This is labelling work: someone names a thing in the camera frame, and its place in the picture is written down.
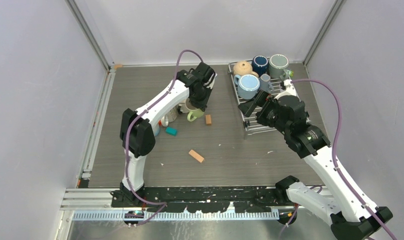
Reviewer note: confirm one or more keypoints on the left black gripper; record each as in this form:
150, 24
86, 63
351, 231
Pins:
202, 105

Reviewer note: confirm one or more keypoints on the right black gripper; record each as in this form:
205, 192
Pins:
261, 118

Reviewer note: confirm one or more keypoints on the light green mug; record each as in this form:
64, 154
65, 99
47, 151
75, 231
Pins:
194, 114

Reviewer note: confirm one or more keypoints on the white fluted bowl cup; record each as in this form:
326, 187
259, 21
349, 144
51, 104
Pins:
186, 106

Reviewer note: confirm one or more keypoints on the small grey blue mug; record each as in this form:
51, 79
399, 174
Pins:
266, 84

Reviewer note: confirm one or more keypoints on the blue white gradient mug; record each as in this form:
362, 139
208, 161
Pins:
156, 129

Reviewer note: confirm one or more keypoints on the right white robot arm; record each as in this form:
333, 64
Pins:
351, 215

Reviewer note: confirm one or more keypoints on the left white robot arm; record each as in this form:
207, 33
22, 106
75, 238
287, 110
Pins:
137, 127

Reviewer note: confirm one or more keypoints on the small brown wooden block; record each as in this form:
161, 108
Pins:
208, 120

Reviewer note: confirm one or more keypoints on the light blue mug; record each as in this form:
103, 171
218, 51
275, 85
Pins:
247, 85

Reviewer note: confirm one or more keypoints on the teal block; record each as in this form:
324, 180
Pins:
171, 131

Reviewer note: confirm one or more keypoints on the long light wooden block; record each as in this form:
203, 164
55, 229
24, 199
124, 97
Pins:
196, 156

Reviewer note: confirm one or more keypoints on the navy blue mug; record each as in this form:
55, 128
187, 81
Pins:
260, 64

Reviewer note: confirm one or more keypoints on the grey patterned mug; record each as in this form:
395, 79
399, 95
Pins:
278, 63

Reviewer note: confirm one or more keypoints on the wire dish rack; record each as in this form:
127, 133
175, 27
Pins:
250, 124

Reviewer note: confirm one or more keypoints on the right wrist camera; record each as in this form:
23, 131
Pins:
287, 89

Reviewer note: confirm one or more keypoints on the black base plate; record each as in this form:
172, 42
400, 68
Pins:
208, 199

